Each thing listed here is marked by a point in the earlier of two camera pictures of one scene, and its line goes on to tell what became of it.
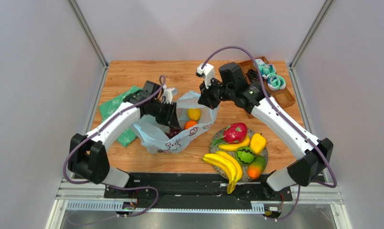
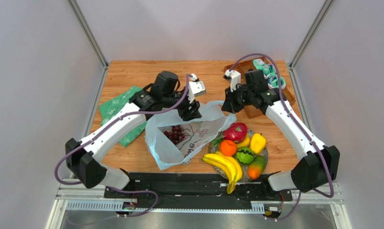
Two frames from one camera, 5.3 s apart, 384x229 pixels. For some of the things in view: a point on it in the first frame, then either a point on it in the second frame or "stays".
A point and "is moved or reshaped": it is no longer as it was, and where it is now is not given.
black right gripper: (206, 98) -> (229, 101)
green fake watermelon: (244, 155) stays
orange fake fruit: (189, 123) -> (228, 148)
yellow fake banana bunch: (228, 165) stays
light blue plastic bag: (152, 133) is moved or reshaped
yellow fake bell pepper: (258, 143) stays
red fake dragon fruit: (234, 132) stays
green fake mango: (255, 169) stays
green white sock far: (266, 69) stays
